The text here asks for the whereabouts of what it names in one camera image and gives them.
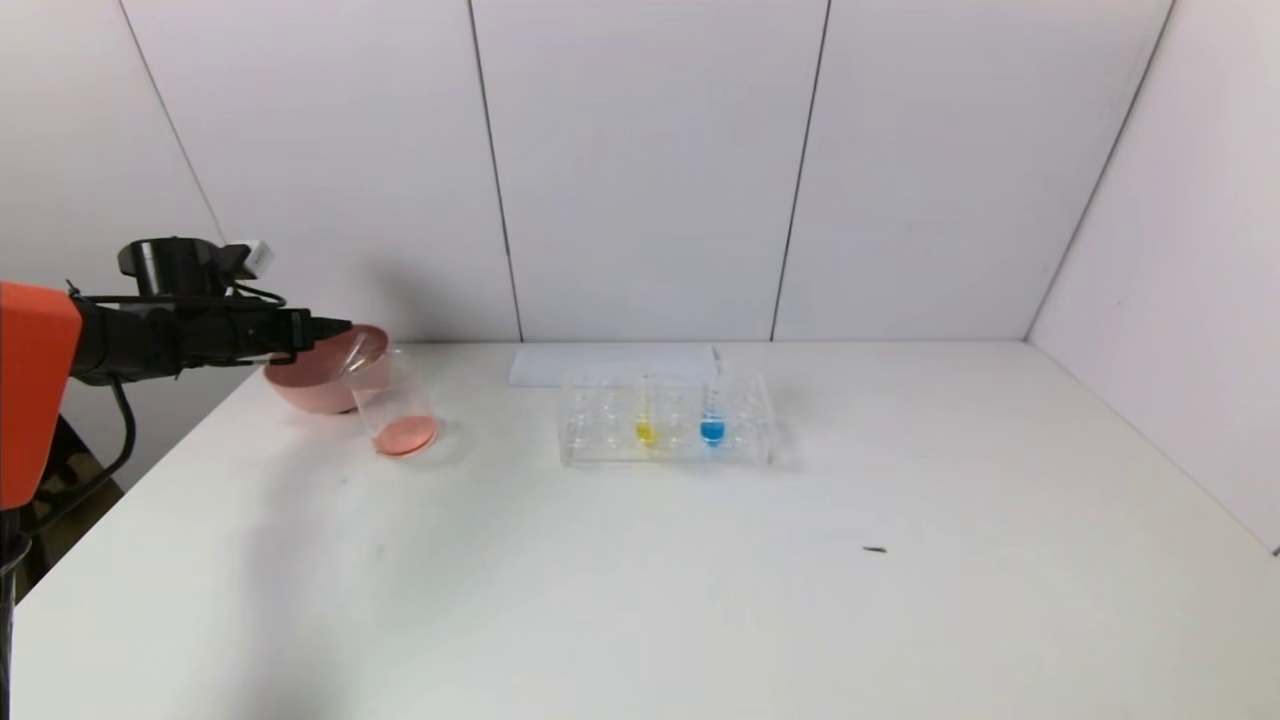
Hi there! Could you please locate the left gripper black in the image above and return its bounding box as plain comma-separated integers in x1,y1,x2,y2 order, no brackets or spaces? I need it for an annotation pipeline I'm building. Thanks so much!
236,308,353,365

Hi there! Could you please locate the test tube with yellow pigment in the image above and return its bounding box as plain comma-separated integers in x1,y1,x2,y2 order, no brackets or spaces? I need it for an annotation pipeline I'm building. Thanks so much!
632,364,663,450

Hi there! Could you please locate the clear glass beaker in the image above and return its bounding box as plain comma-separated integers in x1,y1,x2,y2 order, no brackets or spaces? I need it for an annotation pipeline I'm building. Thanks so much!
344,347,441,459

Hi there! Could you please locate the clear plastic test tube rack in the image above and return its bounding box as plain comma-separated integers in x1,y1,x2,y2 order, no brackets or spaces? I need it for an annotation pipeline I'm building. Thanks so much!
558,370,778,469

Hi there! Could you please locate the test tube with blue pigment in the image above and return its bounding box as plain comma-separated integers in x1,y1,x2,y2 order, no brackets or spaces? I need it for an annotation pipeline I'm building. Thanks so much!
699,358,728,448

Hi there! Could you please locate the pink bowl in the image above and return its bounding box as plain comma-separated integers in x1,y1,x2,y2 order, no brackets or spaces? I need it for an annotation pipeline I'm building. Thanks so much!
264,324,391,416

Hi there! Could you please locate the white paper sheet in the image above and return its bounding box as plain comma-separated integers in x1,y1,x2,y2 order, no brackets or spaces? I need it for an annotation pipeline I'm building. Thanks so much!
509,347,719,389

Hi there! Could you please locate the dark chair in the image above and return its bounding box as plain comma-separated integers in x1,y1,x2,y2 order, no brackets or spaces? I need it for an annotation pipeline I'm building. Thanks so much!
15,415,126,596

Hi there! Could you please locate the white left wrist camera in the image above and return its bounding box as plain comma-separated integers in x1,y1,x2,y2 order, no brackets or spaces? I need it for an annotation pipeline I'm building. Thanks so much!
222,240,276,281

